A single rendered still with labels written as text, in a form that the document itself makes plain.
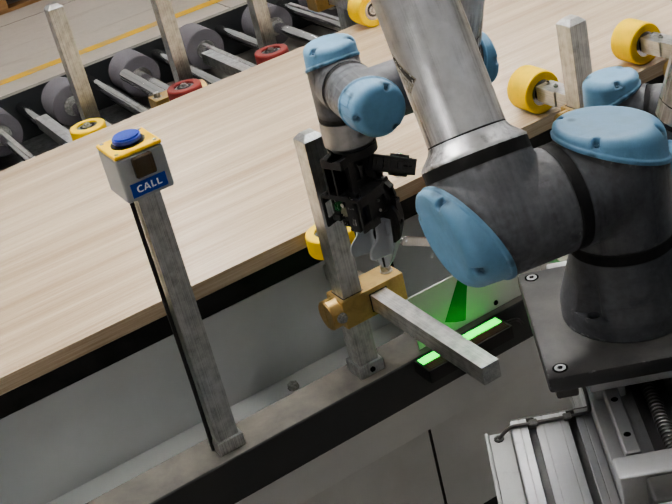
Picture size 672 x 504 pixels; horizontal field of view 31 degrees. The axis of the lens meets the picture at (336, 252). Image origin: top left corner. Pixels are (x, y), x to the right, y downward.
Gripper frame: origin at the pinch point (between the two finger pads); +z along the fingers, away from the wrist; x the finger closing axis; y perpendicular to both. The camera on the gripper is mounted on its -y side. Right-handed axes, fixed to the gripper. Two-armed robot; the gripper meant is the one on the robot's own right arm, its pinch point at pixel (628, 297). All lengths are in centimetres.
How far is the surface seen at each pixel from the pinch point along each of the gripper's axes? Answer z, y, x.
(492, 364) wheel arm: -1.6, -0.3, -24.7
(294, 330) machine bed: 11, -52, -31
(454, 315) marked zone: 8.7, -29.3, -12.3
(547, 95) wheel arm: -14, -43, 23
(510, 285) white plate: 8.8, -29.3, -0.4
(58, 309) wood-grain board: -9, -58, -67
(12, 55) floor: 71, -528, 40
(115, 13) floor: 71, -534, 104
